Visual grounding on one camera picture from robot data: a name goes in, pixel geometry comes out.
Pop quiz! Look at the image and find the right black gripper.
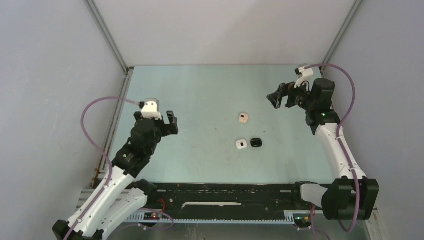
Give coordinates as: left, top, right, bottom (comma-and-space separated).
267, 76, 316, 112

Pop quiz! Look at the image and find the beige earbud charging case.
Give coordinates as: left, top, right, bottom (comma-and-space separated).
238, 112, 249, 124

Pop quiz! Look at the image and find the black earbud charging case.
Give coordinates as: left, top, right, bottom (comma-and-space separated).
250, 137, 263, 148

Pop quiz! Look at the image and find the white earbud charging case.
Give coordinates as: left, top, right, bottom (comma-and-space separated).
235, 139, 248, 150

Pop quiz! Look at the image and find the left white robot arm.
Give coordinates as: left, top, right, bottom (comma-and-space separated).
52, 111, 179, 240

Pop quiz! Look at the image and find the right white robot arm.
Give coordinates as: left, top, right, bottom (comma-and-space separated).
266, 78, 380, 221

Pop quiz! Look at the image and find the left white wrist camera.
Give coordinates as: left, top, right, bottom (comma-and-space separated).
139, 98, 163, 120

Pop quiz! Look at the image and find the white slotted cable duct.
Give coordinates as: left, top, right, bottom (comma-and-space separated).
124, 211, 296, 225

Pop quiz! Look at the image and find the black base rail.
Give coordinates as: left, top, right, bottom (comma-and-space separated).
146, 182, 311, 222

